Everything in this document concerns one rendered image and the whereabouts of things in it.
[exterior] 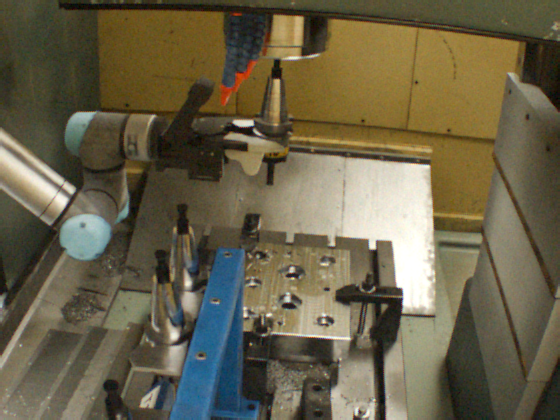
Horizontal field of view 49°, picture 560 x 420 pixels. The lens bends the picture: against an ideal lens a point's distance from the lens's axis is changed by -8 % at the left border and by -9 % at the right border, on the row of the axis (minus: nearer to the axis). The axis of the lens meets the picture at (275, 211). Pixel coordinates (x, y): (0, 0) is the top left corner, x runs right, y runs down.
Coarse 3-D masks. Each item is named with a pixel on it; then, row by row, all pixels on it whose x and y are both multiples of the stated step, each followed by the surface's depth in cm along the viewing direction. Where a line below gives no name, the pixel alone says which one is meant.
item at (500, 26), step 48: (96, 0) 63; (144, 0) 63; (192, 0) 62; (240, 0) 62; (288, 0) 61; (336, 0) 61; (384, 0) 60; (432, 0) 60; (480, 0) 59; (528, 0) 59
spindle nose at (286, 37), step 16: (224, 16) 92; (272, 16) 86; (288, 16) 86; (224, 32) 93; (272, 32) 88; (288, 32) 88; (304, 32) 88; (320, 32) 90; (272, 48) 89; (288, 48) 89; (304, 48) 90; (320, 48) 92
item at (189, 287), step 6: (168, 264) 92; (204, 270) 91; (204, 276) 92; (180, 282) 89; (186, 282) 89; (192, 282) 89; (198, 282) 89; (204, 282) 90; (180, 288) 88; (186, 288) 88; (192, 288) 89; (198, 288) 89
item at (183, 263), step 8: (176, 232) 87; (192, 232) 88; (176, 240) 87; (184, 240) 87; (192, 240) 87; (176, 248) 87; (184, 248) 87; (192, 248) 88; (176, 256) 88; (184, 256) 87; (192, 256) 88; (176, 264) 88; (184, 264) 88; (192, 264) 88; (176, 272) 88; (184, 272) 88; (192, 272) 89; (200, 272) 90; (176, 280) 89; (184, 280) 89; (192, 280) 89
